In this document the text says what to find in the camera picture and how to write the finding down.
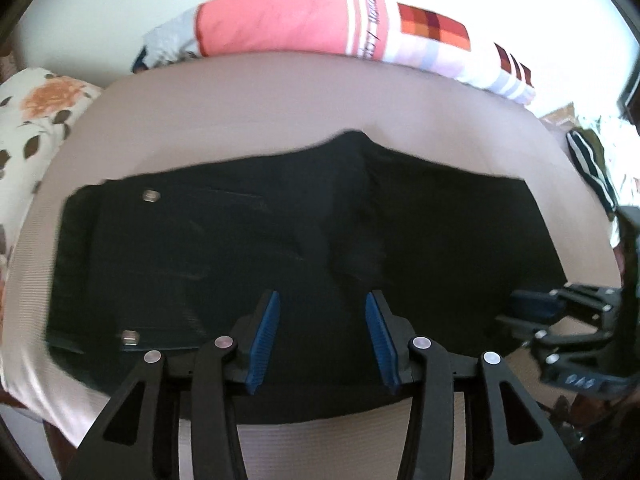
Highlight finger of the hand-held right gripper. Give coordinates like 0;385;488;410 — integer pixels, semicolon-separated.
495;312;618;361
509;284;621;326

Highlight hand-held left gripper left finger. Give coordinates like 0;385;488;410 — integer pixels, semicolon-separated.
65;289;282;480

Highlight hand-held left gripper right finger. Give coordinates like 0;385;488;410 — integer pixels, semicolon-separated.
364;289;585;480

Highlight black pants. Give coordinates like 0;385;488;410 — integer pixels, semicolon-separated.
44;130;571;423

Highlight navy white striped garment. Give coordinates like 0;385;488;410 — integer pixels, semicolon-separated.
566;130;620;218

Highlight olive green garment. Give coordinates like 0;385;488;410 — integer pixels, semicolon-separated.
580;129;623;211

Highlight brown cardboard sheet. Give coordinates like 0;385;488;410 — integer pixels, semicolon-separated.
539;102;581;132

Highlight dark flat screen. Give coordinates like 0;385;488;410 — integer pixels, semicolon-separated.
617;62;640;128

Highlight white bed sheet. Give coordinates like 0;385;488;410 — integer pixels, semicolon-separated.
0;330;108;461

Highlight pink checked bolster pillow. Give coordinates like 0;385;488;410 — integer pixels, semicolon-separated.
131;0;538;107

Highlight floral white pillow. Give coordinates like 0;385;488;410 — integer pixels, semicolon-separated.
0;67;105;311

